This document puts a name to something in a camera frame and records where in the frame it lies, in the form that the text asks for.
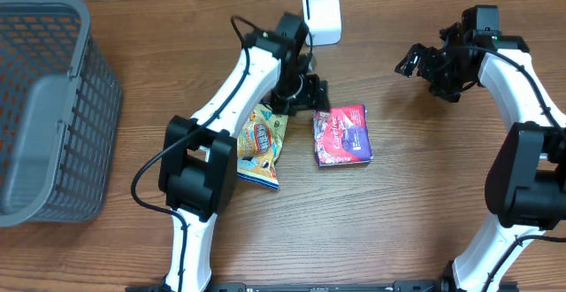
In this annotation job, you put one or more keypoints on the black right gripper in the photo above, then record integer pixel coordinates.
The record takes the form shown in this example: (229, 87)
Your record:
(450, 89)

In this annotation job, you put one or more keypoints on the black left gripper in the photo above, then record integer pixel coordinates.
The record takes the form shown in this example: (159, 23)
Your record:
(317, 96)

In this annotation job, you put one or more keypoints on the yellow wet wipes packet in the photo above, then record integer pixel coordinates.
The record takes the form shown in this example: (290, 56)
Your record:
(259, 145)

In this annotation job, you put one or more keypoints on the red Carefree liner pack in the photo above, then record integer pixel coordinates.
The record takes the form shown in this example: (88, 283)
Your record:
(341, 136)

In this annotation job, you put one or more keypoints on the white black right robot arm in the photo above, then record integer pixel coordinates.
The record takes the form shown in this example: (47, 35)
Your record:
(525, 186)

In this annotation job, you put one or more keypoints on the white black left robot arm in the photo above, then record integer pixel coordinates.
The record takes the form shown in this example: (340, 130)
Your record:
(198, 170)

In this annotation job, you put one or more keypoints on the white barcode scanner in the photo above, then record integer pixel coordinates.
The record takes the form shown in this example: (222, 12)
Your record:
(323, 18)

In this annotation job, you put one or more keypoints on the grey plastic basket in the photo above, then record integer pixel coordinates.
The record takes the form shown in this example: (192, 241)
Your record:
(60, 112)

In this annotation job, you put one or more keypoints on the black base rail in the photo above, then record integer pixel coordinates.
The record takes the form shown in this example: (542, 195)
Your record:
(397, 286)

